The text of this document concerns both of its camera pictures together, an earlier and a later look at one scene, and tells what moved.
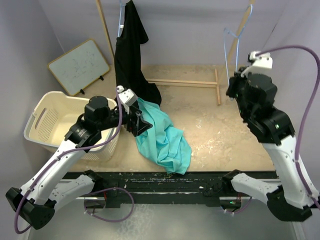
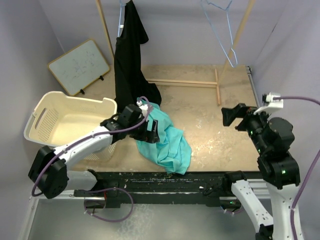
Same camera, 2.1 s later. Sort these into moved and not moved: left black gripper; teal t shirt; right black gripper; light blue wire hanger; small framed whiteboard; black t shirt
Moved: right black gripper; left black gripper; light blue wire hanger
Not moved: small framed whiteboard; black t shirt; teal t shirt
